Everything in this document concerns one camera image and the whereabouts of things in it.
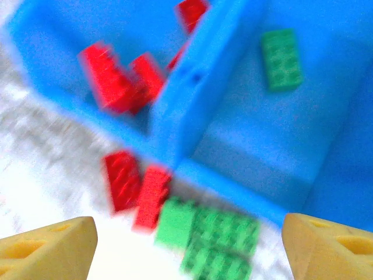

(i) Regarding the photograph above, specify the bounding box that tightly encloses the blue three-compartment plastic bin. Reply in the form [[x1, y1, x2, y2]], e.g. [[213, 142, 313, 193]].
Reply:
[[5, 0, 373, 231]]

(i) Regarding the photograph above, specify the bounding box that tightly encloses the green lego brick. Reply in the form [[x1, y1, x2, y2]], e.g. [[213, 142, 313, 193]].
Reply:
[[153, 195, 198, 250], [179, 246, 254, 280], [260, 28, 304, 93], [188, 208, 262, 259]]

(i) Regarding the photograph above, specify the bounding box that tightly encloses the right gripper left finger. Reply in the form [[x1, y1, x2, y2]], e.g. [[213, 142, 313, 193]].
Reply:
[[0, 215, 98, 280]]

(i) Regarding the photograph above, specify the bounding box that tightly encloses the red lego brick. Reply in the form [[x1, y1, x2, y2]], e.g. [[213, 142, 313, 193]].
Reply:
[[166, 43, 189, 72], [103, 150, 142, 215], [174, 0, 210, 33], [129, 53, 166, 115], [78, 42, 135, 115], [131, 165, 173, 234]]

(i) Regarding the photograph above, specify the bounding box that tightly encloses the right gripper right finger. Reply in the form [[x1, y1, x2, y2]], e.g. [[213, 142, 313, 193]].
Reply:
[[283, 212, 373, 280]]

